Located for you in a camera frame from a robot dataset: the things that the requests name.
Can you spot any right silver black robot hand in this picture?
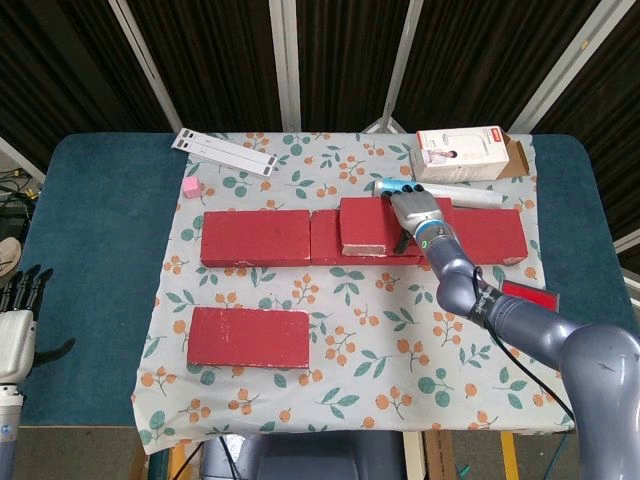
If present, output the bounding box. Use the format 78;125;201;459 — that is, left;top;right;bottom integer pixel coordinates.
382;182;446;256

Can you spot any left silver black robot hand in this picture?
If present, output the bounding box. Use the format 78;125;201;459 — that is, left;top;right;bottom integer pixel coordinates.
0;266;76;386

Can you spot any red brick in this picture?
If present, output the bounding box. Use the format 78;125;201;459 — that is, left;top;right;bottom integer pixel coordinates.
186;306;311;370
199;209;312;270
418;208;529;266
309;208;422;266
339;196;454;257

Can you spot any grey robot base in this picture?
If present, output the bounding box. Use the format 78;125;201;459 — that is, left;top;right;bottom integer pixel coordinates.
199;432;406;480

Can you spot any white and blue roll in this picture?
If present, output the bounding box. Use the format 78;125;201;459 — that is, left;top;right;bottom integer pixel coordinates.
373;177;503;210

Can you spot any white product box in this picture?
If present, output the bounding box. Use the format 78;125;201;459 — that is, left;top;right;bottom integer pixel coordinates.
410;125;532;183

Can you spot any beige shoe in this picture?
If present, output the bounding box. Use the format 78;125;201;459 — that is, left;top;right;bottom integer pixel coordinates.
0;236;22;276

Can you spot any grey tripod stand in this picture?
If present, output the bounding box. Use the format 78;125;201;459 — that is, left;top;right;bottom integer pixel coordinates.
362;102;409;134

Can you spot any floral pattern tablecloth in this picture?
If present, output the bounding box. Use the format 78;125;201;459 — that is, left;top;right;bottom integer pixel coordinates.
130;130;576;456

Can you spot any red ink pad tray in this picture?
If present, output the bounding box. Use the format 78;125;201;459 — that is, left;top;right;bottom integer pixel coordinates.
499;279;560;312

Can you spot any blue felt table mat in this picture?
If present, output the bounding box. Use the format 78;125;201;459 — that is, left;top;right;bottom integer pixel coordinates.
0;132;640;429

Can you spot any white flat strip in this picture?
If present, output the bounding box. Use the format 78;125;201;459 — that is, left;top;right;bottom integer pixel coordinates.
174;128;279;168
170;136;276;177

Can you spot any brown cardboard piece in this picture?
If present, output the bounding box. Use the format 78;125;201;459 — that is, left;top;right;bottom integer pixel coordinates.
424;430;456;480

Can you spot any bundle of floor cables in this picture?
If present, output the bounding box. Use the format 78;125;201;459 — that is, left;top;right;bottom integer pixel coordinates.
0;167;41;211

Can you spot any white metal frame bar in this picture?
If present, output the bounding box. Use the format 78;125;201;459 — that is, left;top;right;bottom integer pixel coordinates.
0;134;46;181
382;0;426;121
108;0;182;132
613;232;640;257
509;0;619;135
268;0;303;132

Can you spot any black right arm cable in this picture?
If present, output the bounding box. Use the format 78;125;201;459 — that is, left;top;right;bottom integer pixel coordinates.
469;266;576;421

